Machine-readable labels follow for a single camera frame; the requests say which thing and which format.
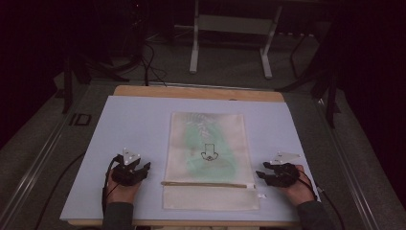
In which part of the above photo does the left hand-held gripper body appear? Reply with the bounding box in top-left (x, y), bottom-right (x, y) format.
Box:
top-left (110, 147), bottom-right (144, 188)

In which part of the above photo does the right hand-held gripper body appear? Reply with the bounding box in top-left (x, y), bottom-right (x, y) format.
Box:
top-left (267, 150), bottom-right (302, 189)

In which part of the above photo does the person's left hand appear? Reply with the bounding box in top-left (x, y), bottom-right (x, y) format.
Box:
top-left (105, 167), bottom-right (142, 205)

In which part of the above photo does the person's right hand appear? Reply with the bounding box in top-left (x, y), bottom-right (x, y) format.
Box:
top-left (278, 164), bottom-right (316, 207)

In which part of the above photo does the light blue table mat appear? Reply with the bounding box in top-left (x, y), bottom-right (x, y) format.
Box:
top-left (59, 95), bottom-right (321, 222)

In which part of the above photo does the black tripod stand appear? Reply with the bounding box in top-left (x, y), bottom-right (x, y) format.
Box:
top-left (61, 52), bottom-right (130, 115)
top-left (275, 30), bottom-right (343, 129)

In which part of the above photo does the white metal stand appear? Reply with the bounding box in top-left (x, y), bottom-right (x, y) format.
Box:
top-left (189, 0), bottom-right (283, 81)

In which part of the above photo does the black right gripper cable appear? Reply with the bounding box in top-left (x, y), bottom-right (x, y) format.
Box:
top-left (296, 169), bottom-right (347, 230)

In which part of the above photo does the metal floor rail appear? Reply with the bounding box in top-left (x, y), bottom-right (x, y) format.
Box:
top-left (0, 90), bottom-right (84, 226)
top-left (314, 95), bottom-right (381, 230)

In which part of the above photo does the black floor cable bundle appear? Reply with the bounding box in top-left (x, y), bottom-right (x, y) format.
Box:
top-left (139, 39), bottom-right (169, 88)

